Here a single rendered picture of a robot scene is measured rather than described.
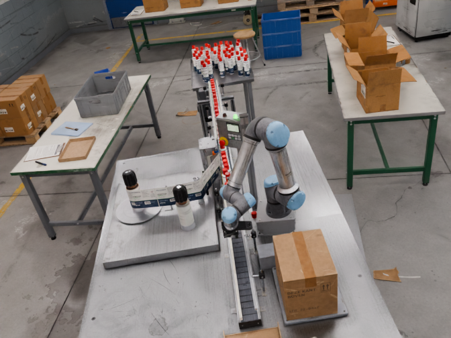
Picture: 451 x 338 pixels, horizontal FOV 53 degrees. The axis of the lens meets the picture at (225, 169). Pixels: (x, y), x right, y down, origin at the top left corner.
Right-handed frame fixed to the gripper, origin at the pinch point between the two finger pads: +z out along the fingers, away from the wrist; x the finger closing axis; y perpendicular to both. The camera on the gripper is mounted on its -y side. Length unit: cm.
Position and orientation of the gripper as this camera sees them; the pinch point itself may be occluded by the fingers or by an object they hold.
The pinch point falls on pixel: (237, 235)
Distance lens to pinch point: 255.6
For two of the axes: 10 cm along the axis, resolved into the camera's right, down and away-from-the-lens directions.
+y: -9.9, 1.6, 0.1
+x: 1.4, 8.8, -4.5
